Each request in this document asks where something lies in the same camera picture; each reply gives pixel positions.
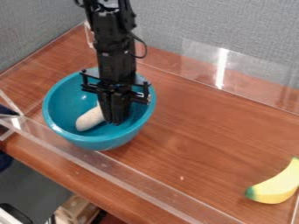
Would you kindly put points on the wooden object under table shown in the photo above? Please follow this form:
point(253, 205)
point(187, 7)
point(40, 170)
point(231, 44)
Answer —
point(74, 211)

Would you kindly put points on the clear acrylic back barrier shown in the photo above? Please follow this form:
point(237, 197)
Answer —
point(252, 78)

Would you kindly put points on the black white object bottom left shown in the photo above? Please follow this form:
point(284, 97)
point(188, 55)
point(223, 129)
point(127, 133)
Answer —
point(12, 216)

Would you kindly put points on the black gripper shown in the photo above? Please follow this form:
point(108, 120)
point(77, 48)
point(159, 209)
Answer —
point(116, 85)

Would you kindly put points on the yellow toy banana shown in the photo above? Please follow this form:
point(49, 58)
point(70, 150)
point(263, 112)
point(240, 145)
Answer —
point(276, 189)

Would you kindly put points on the blue bowl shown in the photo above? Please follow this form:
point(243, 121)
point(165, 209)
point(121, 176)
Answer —
point(72, 114)

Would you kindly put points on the dark blue object at left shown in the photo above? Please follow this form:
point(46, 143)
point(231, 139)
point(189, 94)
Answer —
point(5, 160)

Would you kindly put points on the clear acrylic barrier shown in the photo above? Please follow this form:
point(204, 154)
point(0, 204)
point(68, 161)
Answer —
point(105, 181)
point(252, 78)

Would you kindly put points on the clear acrylic front barrier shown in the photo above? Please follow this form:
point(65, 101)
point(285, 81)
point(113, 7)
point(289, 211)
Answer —
point(105, 181)

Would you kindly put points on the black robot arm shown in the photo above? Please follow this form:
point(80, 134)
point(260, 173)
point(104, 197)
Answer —
point(110, 20)

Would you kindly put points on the toy mushroom brown cap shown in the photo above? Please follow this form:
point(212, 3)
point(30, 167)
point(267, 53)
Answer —
point(89, 119)

